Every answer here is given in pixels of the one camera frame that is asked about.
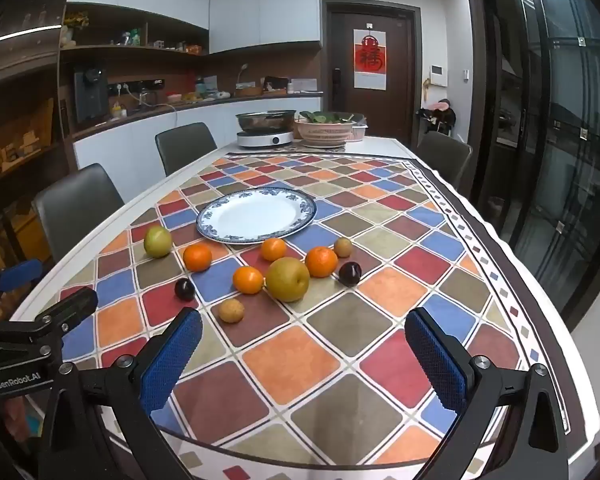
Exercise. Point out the dark sliding glass door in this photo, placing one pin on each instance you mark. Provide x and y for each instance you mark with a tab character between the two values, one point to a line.
555	135

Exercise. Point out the green leafy vegetables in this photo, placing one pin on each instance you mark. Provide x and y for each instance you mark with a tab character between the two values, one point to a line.
325	118

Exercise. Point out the red and white wall calendar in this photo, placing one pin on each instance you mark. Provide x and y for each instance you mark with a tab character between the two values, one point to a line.
371	55

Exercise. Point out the dark purple plum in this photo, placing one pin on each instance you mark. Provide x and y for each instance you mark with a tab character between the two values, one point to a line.
184	290
350	273

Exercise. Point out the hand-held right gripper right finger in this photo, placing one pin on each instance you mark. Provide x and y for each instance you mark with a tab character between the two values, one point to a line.
437	360

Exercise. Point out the white box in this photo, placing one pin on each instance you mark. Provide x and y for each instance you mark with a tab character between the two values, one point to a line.
304	85

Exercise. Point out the grey dining chair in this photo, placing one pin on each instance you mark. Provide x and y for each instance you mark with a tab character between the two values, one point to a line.
445	155
185	147
75	205

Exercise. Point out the dark brown door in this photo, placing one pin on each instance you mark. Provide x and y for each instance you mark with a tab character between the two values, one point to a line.
340	35

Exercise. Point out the door lock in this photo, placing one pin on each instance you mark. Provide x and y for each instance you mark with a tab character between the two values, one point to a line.
336	82

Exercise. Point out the brown kiwi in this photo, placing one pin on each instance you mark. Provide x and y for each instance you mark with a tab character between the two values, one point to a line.
343	246
230	310

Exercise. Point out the yellow flowers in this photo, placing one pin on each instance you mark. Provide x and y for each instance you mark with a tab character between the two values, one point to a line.
76	20

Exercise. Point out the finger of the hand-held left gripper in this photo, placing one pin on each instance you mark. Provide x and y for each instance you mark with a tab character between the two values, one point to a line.
72	305
20	272

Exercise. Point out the white intercom panel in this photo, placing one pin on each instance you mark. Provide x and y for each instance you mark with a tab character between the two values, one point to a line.
438	75

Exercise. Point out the pink woven basket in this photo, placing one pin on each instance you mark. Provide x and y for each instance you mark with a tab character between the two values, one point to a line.
325	134

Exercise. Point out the white cabinets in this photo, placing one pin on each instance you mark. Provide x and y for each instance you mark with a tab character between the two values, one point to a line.
260	5
130	145

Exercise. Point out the yellow pear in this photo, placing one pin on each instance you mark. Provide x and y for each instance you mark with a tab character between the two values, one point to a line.
287	280

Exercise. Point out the steel pot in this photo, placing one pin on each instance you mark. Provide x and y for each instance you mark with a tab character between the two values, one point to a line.
265	121

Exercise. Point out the white upper cabinets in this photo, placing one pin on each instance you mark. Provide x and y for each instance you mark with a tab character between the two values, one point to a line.
260	5

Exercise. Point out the black picture frame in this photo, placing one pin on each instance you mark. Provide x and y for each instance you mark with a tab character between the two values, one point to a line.
276	84

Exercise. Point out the pink and black bag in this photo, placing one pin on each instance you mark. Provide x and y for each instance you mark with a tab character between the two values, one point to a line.
437	115

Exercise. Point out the small yellow bottle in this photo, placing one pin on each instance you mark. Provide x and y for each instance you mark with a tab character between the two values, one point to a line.
119	111

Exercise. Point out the white desk lamp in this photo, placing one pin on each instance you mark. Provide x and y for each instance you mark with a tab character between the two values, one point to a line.
242	72

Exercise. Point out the wall power strip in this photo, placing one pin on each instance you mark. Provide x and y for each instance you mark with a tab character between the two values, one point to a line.
135	86

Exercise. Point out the small white basket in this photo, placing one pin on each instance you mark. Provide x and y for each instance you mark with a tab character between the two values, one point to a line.
361	132

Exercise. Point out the blue patterned white plate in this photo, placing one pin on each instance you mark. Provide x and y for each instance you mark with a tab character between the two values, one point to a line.
255	215

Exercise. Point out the white induction cooker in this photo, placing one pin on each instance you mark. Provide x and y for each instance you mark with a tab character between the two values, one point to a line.
265	140

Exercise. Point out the black water dispenser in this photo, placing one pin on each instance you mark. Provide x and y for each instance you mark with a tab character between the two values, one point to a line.
90	95

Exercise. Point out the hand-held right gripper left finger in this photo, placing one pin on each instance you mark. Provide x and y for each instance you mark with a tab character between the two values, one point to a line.
171	360

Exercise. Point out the green apple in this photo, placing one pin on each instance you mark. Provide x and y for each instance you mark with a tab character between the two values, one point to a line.
157	241

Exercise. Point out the orange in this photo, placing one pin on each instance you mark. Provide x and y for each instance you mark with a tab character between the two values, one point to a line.
197	257
321	262
248	280
273	249

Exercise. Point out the white lower cabinets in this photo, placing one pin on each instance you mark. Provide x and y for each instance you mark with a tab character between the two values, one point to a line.
130	145

